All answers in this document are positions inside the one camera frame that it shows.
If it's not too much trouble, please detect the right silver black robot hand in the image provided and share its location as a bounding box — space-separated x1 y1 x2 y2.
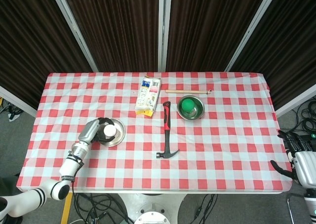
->
270 130 316 188

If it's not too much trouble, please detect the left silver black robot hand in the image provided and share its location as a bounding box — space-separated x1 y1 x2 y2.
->
78 117 117 145

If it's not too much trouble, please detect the white paper cup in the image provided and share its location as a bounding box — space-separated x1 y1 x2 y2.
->
103 125 117 138

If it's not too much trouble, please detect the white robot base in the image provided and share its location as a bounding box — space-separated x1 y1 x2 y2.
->
118 193 189 224

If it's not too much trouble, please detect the red black claw hammer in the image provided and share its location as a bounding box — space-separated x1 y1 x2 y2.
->
156 101 180 160

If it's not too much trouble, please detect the round steel plate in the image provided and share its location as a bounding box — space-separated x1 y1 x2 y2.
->
99 118 126 147

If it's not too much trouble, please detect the grey metal stand leg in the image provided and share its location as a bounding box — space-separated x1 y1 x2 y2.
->
286 193 305 224

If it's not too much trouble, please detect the white plastic tissue pack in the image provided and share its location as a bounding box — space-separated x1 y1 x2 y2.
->
135 76 162 118

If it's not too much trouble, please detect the yellow floor tape strip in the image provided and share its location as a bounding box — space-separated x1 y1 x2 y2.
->
60 193 74 224

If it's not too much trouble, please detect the red white checkered tablecloth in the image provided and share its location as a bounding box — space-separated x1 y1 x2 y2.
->
16 72 293 193

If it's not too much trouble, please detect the green ball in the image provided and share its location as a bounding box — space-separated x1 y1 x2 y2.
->
181 99 197 113

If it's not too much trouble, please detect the thin wooden stick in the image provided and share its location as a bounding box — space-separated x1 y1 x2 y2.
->
165 90 213 94

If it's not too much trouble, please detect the dark pleated screen panel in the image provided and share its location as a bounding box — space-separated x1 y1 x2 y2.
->
225 0 316 118
162 0 281 73
48 0 165 73
0 0 99 118

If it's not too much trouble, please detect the steel bowl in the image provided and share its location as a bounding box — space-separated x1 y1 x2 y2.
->
176 95 205 120

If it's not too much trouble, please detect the black floor cable bundle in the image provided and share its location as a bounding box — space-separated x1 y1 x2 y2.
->
192 193 218 220
71 193 135 224
293 102 316 135

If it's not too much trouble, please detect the white table frame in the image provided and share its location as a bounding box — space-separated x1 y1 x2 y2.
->
73 189 284 195

